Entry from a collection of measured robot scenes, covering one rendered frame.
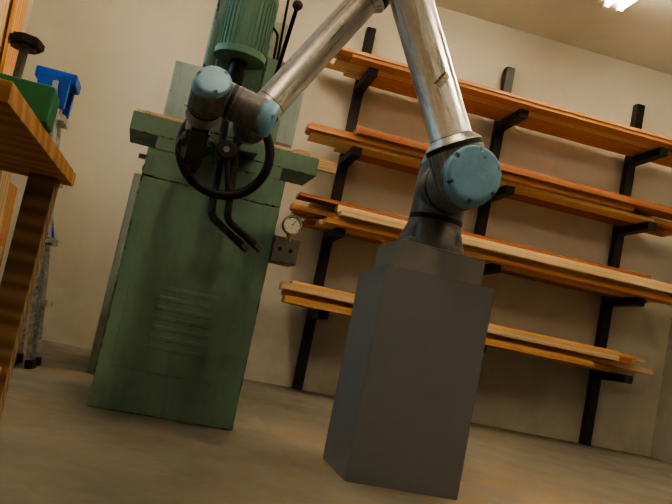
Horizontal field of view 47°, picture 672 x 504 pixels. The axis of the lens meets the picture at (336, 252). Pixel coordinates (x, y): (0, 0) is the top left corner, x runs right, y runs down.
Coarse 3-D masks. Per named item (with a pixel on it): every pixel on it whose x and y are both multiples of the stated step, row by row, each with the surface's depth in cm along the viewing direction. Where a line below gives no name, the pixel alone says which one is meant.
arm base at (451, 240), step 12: (420, 216) 209; (432, 216) 208; (444, 216) 208; (408, 228) 210; (420, 228) 207; (432, 228) 206; (444, 228) 207; (456, 228) 209; (408, 240) 207; (420, 240) 205; (432, 240) 205; (444, 240) 205; (456, 240) 209; (456, 252) 207
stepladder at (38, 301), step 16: (48, 80) 300; (64, 80) 302; (64, 96) 301; (64, 112) 316; (64, 128) 316; (48, 240) 297; (48, 256) 310; (32, 304) 291; (48, 304) 300; (32, 320) 291; (32, 336) 290; (32, 352) 290; (32, 368) 290
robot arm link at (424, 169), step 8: (424, 160) 213; (424, 168) 213; (424, 176) 209; (416, 184) 215; (424, 184) 207; (416, 192) 213; (424, 192) 207; (416, 200) 212; (424, 200) 209; (416, 208) 211; (424, 208) 209; (432, 208) 208; (448, 216) 208; (456, 216) 209
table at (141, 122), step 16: (144, 128) 236; (160, 128) 237; (176, 128) 238; (144, 144) 253; (256, 144) 244; (256, 160) 244; (288, 160) 246; (304, 160) 248; (288, 176) 257; (304, 176) 252
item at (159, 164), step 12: (156, 156) 236; (168, 156) 237; (144, 168) 235; (156, 168) 236; (168, 168) 237; (204, 168) 240; (168, 180) 237; (180, 180) 237; (204, 180) 239; (240, 180) 242; (252, 180) 243; (276, 180) 245; (264, 192) 244; (276, 192) 245; (264, 204) 244; (276, 204) 245
